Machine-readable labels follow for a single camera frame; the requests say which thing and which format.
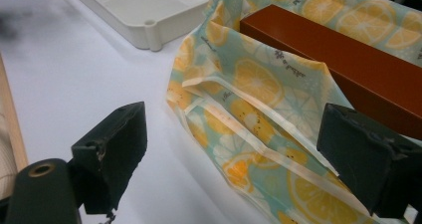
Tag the white plastic tray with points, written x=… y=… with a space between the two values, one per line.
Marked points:
x=142 y=8

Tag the lemon print cloth bag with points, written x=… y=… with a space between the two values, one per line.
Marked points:
x=265 y=94

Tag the long brown box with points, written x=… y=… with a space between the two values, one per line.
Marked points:
x=341 y=58

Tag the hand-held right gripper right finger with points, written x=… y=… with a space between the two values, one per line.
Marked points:
x=361 y=157

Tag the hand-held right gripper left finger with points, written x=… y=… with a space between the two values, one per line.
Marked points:
x=111 y=157

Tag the wooden table edge strip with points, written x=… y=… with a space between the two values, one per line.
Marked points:
x=11 y=124

